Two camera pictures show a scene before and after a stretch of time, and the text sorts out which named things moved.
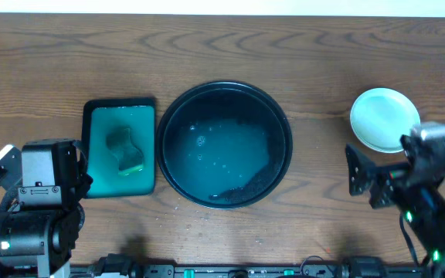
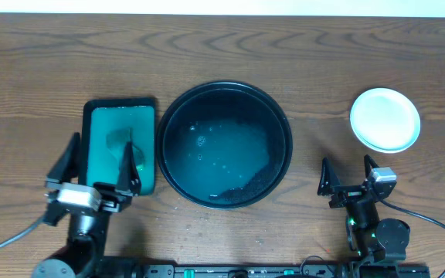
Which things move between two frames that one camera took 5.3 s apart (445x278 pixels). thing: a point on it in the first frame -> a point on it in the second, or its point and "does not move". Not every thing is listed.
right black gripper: (379, 185) -> (349, 195)
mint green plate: (380, 116) does not move
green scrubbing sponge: (130, 157) does not move
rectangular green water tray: (119, 137) does not move
